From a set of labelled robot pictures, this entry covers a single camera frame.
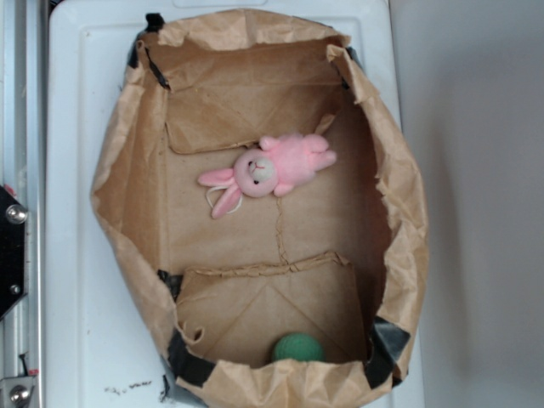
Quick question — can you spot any brown paper bag tray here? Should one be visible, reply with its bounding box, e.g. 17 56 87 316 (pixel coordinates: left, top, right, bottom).
91 9 428 407

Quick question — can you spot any green textured ball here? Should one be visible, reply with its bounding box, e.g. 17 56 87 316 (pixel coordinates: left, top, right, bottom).
271 332 326 362

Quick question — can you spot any pink plush bunny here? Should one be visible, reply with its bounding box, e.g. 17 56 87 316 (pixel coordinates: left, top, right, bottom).
197 133 337 219

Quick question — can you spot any black mounting plate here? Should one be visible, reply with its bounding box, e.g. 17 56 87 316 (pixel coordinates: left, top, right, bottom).
0 185 28 320

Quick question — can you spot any aluminium frame rail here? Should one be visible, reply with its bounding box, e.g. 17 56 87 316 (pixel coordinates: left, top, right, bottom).
1 1 49 407

